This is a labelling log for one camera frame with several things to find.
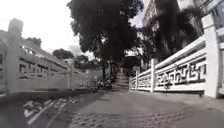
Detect white stone lattice railing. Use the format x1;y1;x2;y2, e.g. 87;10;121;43
0;18;100;96
128;13;224;100

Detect tall building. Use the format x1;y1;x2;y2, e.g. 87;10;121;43
141;0;224;69

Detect row of trees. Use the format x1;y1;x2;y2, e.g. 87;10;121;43
139;5;205;66

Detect grey paved path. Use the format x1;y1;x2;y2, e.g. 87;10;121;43
0;72;224;128

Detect large dark tree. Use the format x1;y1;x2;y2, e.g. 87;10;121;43
66;0;145;82

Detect distant trees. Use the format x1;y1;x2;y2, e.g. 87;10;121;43
25;36;90;65

